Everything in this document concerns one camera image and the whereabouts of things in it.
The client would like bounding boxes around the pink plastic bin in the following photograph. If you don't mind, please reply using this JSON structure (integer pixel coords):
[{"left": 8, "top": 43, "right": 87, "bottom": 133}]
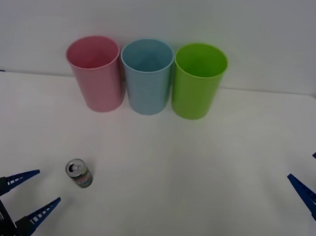
[{"left": 61, "top": 33, "right": 129, "bottom": 114}]

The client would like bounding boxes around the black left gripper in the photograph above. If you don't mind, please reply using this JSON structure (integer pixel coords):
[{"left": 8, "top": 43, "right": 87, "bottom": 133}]
[{"left": 0, "top": 166, "right": 63, "bottom": 236}]

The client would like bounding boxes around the pale blue plastic bin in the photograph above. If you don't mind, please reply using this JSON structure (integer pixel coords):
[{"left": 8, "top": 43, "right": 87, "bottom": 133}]
[{"left": 116, "top": 37, "right": 177, "bottom": 117}]

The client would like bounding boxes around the green plastic bin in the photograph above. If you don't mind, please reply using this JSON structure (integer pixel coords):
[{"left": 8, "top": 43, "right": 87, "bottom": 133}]
[{"left": 170, "top": 41, "right": 230, "bottom": 123}]

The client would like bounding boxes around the black drink can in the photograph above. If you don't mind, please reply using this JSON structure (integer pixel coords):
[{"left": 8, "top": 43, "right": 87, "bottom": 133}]
[{"left": 64, "top": 158, "right": 94, "bottom": 189}]

